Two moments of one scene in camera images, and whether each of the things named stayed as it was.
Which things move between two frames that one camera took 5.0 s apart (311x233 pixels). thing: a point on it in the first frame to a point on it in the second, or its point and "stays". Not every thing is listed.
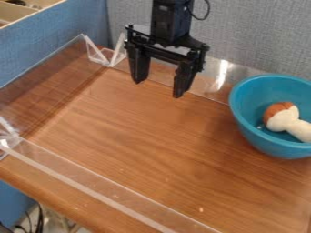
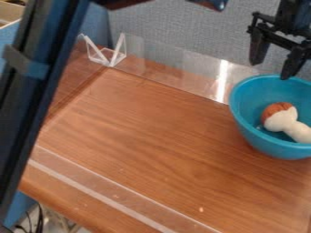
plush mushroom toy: [281, 116] stays
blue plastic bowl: [250, 96] stays
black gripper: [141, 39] to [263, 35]
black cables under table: [39, 226] stays
